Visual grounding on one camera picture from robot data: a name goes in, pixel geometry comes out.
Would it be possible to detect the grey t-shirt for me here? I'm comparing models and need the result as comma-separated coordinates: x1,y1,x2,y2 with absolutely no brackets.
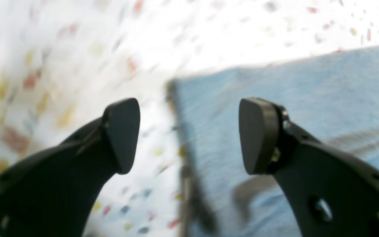
167,46,379,237

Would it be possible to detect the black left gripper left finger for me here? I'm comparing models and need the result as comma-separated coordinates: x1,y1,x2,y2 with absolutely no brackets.
0,98,140,237

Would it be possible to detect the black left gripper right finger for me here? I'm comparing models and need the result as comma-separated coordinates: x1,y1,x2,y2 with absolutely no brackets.
238,97,379,237

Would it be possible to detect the terrazzo pattern tablecloth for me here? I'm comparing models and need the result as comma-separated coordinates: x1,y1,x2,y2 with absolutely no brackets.
0,0,379,237

